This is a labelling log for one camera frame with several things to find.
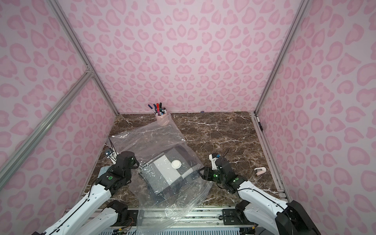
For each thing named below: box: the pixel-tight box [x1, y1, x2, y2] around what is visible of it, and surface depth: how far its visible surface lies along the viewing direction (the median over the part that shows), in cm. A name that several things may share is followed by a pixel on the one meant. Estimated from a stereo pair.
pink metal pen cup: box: [154, 110, 168, 122], surface depth 106 cm
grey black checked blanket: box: [138, 145, 205, 200], surface depth 81 cm
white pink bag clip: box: [253, 166, 267, 176], surface depth 90 cm
